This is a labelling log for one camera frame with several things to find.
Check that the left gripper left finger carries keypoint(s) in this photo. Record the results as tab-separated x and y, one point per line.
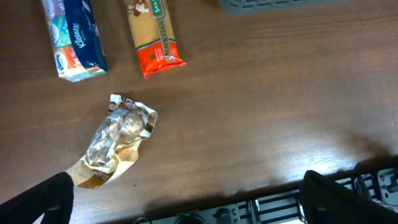
51	199

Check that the clear brown snack bag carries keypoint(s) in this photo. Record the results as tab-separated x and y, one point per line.
115	145

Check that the Kleenex tissue multipack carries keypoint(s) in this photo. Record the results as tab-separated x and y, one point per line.
76	42

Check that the metal base rail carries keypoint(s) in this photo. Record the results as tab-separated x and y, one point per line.
284	207

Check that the orange spaghetti pasta pack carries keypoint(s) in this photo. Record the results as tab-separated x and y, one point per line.
153	36

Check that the grey plastic shopping basket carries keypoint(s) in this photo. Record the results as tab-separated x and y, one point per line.
243	7

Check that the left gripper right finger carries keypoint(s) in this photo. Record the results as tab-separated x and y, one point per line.
325	201

